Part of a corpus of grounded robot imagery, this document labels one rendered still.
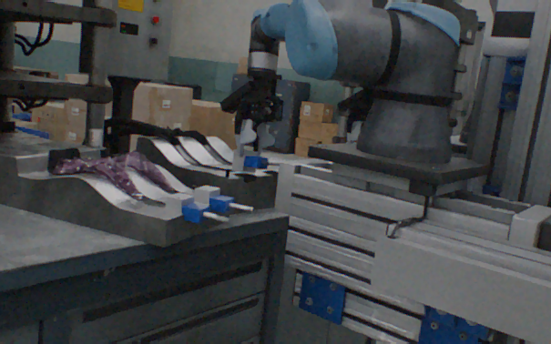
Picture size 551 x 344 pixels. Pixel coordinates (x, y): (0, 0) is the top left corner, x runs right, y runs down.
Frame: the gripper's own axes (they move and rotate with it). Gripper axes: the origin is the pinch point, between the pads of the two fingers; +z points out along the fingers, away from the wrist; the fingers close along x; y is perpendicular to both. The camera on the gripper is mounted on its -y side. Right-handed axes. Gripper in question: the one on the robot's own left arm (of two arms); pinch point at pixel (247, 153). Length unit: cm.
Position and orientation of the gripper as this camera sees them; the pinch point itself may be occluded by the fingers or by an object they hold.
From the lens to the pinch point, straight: 135.3
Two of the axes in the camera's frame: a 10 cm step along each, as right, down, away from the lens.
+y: 7.7, 0.6, -6.3
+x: 6.3, 0.8, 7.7
